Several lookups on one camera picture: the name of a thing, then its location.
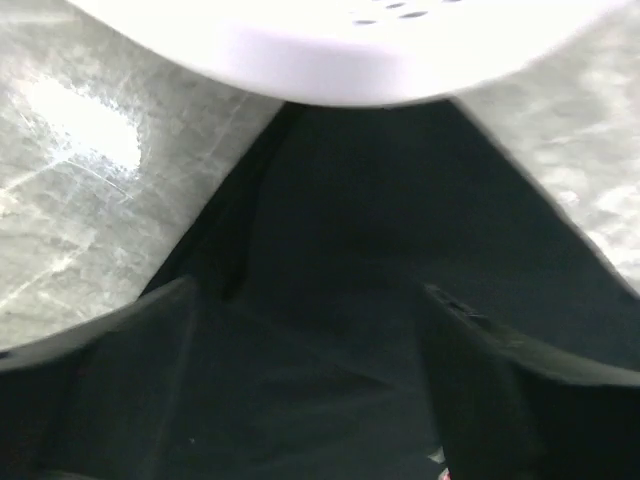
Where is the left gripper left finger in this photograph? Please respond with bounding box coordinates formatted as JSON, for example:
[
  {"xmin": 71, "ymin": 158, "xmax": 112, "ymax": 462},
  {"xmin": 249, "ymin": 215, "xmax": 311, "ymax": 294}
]
[{"xmin": 1, "ymin": 279, "xmax": 197, "ymax": 479}]

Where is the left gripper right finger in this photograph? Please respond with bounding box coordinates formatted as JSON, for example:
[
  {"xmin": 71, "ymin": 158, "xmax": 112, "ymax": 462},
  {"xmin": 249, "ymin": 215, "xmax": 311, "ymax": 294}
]
[{"xmin": 422, "ymin": 286, "xmax": 639, "ymax": 479}]

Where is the black floral t shirt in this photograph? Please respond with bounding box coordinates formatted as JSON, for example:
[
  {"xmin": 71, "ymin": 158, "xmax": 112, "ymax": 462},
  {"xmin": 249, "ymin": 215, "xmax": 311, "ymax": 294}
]
[{"xmin": 152, "ymin": 102, "xmax": 639, "ymax": 479}]

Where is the white perforated plastic basket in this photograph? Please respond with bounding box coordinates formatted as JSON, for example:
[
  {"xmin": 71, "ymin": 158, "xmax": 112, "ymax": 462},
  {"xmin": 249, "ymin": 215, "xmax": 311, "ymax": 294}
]
[{"xmin": 78, "ymin": 0, "xmax": 620, "ymax": 107}]

